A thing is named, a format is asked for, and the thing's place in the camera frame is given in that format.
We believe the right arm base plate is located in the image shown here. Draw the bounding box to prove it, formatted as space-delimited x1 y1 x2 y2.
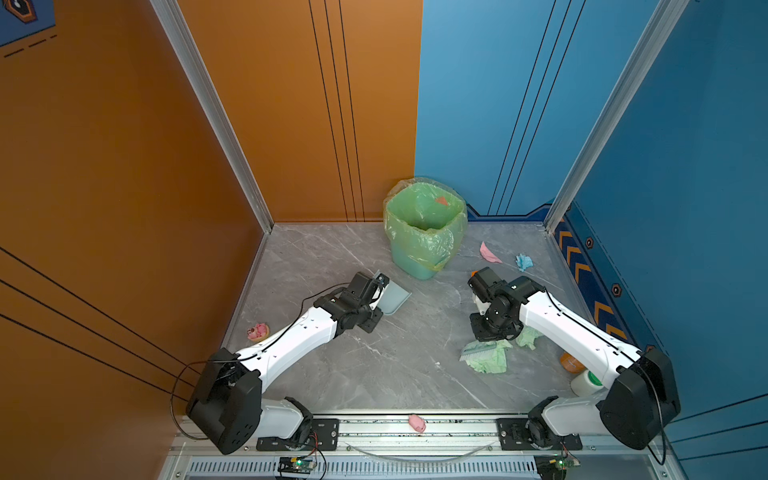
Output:
495 417 583 451

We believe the right circuit board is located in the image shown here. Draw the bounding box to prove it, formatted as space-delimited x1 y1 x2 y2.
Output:
534 456 581 480

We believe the pink paper ball on rail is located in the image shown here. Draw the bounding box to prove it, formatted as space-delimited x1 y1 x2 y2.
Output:
408 414 427 434

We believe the grey-green hand brush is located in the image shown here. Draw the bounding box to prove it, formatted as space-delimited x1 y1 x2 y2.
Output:
460 341 497 363

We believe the grey-green plastic dustpan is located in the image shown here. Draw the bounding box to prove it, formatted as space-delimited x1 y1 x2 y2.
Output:
376 271 412 316

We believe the light green paper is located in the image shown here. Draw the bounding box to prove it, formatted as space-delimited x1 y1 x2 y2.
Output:
515 326 542 350
465 340 512 374

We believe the pink toy on yellow base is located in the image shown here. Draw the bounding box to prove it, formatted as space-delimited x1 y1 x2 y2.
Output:
247 323 270 343

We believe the circuit board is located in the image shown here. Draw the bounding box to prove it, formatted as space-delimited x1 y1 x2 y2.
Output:
277 457 317 479
534 456 581 480

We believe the light blue paper scrap far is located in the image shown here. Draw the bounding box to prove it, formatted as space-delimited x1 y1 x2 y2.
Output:
515 254 534 272

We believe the white bottle green cap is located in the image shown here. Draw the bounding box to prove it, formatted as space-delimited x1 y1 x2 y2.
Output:
570 370 605 397

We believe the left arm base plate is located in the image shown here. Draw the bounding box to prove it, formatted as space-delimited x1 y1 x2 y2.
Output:
256 418 340 452

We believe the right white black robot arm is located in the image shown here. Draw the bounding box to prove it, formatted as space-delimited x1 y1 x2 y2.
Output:
468 267 681 450

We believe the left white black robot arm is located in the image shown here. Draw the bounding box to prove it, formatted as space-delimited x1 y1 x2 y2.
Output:
185 272 390 455

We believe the pink paper scrap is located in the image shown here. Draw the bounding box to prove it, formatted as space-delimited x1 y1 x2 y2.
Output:
479 242 503 264

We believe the green trash bin with liner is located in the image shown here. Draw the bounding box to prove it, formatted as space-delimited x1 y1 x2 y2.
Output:
383 177 468 280

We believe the left circuit board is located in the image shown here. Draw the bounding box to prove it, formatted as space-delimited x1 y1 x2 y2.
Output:
277 457 317 479

